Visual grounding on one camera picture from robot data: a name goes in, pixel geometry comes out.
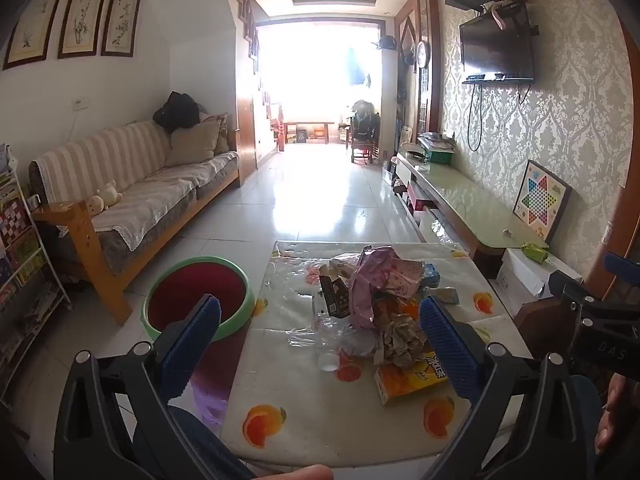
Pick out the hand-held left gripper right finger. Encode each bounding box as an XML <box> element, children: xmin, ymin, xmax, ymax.
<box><xmin>419</xmin><ymin>295</ymin><xmax>599</xmax><ymax>480</ymax></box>

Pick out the black wall television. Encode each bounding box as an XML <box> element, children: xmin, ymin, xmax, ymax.
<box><xmin>459</xmin><ymin>7</ymin><xmax>536</xmax><ymax>86</ymax></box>

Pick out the wooden chair with clothes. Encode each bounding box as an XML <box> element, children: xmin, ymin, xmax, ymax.
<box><xmin>346</xmin><ymin>100</ymin><xmax>382</xmax><ymax>166</ymax></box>

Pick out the red basket with green rim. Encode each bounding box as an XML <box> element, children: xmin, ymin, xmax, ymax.
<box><xmin>143</xmin><ymin>256</ymin><xmax>256</xmax><ymax>345</ymax></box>

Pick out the clear plastic bottle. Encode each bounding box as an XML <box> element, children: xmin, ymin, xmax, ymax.
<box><xmin>287</xmin><ymin>305</ymin><xmax>362</xmax><ymax>373</ymax></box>

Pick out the person's right hand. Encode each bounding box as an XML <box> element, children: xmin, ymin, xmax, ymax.
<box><xmin>595</xmin><ymin>374</ymin><xmax>640</xmax><ymax>456</ymax></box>

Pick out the fruit print table cover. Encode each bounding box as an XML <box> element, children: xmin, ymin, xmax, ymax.
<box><xmin>219</xmin><ymin>240</ymin><xmax>532</xmax><ymax>465</ymax></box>

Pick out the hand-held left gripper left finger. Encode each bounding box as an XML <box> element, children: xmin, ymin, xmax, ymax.
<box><xmin>52</xmin><ymin>292</ymin><xmax>256</xmax><ymax>480</ymax></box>

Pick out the stack of magazines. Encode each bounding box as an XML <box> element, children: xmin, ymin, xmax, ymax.
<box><xmin>415</xmin><ymin>131</ymin><xmax>457</xmax><ymax>164</ymax></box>

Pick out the brown paper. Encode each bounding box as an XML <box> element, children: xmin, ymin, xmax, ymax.
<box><xmin>372</xmin><ymin>312</ymin><xmax>427</xmax><ymax>367</ymax></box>

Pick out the white cardboard box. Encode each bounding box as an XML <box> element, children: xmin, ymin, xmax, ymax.
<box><xmin>496</xmin><ymin>247</ymin><xmax>584</xmax><ymax>312</ymax></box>

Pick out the black television cable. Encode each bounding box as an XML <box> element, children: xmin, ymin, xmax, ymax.
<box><xmin>467</xmin><ymin>82</ymin><xmax>483</xmax><ymax>152</ymax></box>

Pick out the framed plant picture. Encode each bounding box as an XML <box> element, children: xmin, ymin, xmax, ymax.
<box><xmin>2</xmin><ymin>0</ymin><xmax>69</xmax><ymax>71</ymax></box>
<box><xmin>57</xmin><ymin>0</ymin><xmax>109</xmax><ymax>60</ymax></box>
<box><xmin>101</xmin><ymin>0</ymin><xmax>142</xmax><ymax>57</ymax></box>

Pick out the wooden sofa with striped cover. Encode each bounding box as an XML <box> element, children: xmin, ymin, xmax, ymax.
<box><xmin>27</xmin><ymin>112</ymin><xmax>242</xmax><ymax>326</ymax></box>

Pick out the patterned cushion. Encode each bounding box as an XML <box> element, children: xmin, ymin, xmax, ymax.
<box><xmin>200</xmin><ymin>112</ymin><xmax>232</xmax><ymax>156</ymax></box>

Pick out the pink plastic bag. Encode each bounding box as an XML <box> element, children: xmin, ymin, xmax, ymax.
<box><xmin>347</xmin><ymin>246</ymin><xmax>427</xmax><ymax>329</ymax></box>

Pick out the glass-topped television cabinet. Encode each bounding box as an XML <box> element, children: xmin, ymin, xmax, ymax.
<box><xmin>391</xmin><ymin>152</ymin><xmax>549</xmax><ymax>263</ymax></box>

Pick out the black bag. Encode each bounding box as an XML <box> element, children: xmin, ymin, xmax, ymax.
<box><xmin>152</xmin><ymin>91</ymin><xmax>202</xmax><ymax>134</ymax></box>

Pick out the person's left hand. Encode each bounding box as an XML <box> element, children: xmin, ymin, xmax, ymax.
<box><xmin>260</xmin><ymin>463</ymin><xmax>334</xmax><ymax>480</ymax></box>

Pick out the grey toothpaste box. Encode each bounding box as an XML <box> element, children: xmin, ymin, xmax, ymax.
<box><xmin>425</xmin><ymin>287</ymin><xmax>461</xmax><ymax>307</ymax></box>

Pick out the clear plastic bag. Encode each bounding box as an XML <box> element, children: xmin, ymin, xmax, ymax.
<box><xmin>339</xmin><ymin>326</ymin><xmax>379</xmax><ymax>359</ymax></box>

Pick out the yellow cardboard box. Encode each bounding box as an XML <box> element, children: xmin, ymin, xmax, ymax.
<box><xmin>375</xmin><ymin>350</ymin><xmax>451</xmax><ymax>407</ymax></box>

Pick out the person's right leg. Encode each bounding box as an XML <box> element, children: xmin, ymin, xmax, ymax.
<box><xmin>569</xmin><ymin>375</ymin><xmax>607</xmax><ymax>458</ymax></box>

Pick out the beige cushion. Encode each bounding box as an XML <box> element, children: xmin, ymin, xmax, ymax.
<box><xmin>165</xmin><ymin>119</ymin><xmax>222</xmax><ymax>167</ymax></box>

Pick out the small black box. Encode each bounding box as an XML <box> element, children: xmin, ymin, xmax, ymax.
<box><xmin>317</xmin><ymin>275</ymin><xmax>354</xmax><ymax>319</ymax></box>

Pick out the white plush toy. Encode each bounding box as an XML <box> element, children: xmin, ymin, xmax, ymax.
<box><xmin>99</xmin><ymin>181</ymin><xmax>124</xmax><ymax>207</ymax></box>

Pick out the white rack of children's books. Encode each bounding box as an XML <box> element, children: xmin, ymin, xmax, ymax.
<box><xmin>0</xmin><ymin>144</ymin><xmax>72</xmax><ymax>393</ymax></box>

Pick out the framed star checkers board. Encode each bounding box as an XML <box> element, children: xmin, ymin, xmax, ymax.
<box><xmin>512</xmin><ymin>159</ymin><xmax>573</xmax><ymax>242</ymax></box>

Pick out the small green packet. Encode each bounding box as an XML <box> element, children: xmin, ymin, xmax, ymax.
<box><xmin>521</xmin><ymin>242</ymin><xmax>550</xmax><ymax>264</ymax></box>

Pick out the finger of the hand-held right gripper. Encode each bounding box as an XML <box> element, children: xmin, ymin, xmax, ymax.
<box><xmin>547</xmin><ymin>269</ymin><xmax>602</xmax><ymax>312</ymax></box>
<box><xmin>603</xmin><ymin>252</ymin><xmax>640</xmax><ymax>286</ymax></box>

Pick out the brown wooden stool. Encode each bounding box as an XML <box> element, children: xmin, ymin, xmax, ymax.
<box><xmin>512</xmin><ymin>295</ymin><xmax>576</xmax><ymax>353</ymax></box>

